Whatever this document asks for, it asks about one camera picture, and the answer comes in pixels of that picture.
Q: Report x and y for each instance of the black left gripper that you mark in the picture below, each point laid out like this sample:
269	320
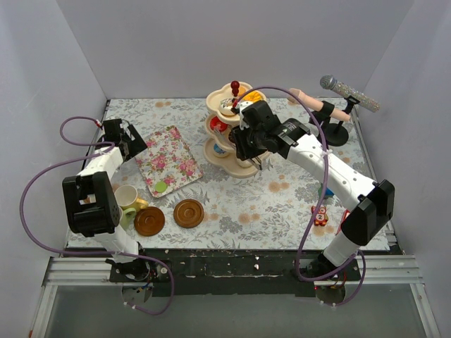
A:
132	141

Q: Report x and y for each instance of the white donut with chocolate square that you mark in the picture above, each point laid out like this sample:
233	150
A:
227	108

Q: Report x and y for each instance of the pink microphone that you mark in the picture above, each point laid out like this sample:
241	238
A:
320	106

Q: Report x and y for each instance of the black microphone stand front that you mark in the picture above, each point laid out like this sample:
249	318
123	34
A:
317	119

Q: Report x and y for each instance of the cream three-tier dessert stand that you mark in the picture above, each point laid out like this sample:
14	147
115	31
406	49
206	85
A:
229	163

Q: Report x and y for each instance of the metal serving tongs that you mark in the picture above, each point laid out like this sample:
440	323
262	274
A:
244	147

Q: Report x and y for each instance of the red owl toy figure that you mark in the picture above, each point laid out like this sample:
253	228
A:
321	217

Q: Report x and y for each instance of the black microphone stand rear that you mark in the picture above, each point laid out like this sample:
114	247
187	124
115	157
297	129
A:
335	133

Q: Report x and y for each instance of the brown wooden coaster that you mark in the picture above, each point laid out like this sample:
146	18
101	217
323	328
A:
188	213
149	221

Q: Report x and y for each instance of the yellow cup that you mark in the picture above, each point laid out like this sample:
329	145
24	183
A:
127	197

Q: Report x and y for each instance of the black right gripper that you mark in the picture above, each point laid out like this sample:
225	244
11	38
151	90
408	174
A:
247	149

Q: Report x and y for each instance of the brown wooden coaster near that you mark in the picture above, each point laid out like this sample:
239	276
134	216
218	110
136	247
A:
149	221

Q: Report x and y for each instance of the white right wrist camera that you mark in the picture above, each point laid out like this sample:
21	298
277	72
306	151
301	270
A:
239	110

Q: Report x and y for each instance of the green round biscuit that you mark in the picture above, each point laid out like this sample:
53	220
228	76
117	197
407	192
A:
160	187

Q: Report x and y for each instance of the floral serving tray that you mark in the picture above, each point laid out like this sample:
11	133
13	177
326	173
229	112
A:
167	158

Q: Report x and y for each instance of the red toy window block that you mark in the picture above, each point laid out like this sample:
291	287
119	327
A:
343	218

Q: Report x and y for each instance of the blue glazed donut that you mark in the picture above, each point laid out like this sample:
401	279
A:
219	152

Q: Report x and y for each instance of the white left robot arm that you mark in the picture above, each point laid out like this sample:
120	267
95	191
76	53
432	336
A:
91	207

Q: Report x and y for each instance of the silver glitter microphone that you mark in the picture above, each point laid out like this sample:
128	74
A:
329	82

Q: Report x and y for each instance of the red glazed donut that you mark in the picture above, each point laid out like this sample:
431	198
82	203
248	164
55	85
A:
216	125

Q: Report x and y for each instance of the black microphone stand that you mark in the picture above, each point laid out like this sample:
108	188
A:
317	119
335	133

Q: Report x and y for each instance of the yellow glazed donut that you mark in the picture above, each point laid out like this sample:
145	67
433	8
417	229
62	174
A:
253	97

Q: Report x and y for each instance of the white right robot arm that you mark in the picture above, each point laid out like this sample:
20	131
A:
370	203

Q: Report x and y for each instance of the green cup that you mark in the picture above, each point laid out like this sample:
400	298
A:
127	216

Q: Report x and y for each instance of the floral tablecloth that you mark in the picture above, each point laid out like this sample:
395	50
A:
269	210

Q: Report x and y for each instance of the chocolate sprinkled donut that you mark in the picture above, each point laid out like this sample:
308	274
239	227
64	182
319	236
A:
231	137

